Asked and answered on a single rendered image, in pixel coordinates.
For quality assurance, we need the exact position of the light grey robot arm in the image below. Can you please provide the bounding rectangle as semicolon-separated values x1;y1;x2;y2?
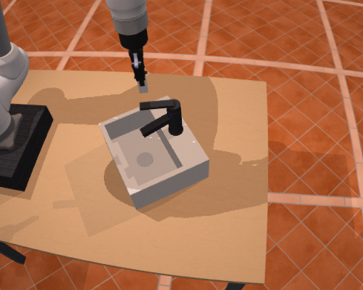
0;0;148;149

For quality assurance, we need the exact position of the white square sink basin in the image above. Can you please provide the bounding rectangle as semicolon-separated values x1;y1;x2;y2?
99;107;209;210

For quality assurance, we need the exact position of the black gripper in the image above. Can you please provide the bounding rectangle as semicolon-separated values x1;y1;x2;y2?
119;28;148;93

